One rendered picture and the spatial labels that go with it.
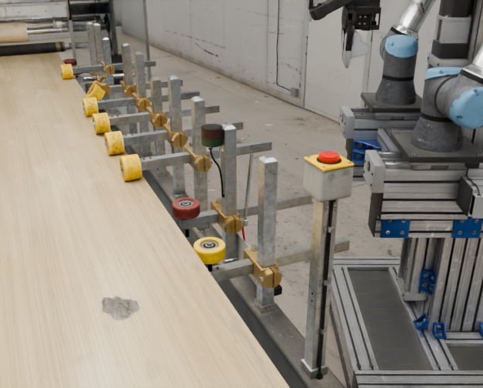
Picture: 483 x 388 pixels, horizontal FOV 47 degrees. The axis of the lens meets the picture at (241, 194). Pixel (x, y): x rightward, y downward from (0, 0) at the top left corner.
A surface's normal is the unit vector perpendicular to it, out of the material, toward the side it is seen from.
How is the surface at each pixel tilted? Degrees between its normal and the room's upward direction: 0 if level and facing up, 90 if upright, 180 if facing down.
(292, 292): 0
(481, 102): 97
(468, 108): 97
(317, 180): 90
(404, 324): 0
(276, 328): 0
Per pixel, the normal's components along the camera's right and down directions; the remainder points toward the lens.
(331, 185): 0.40, 0.39
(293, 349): 0.00, -0.91
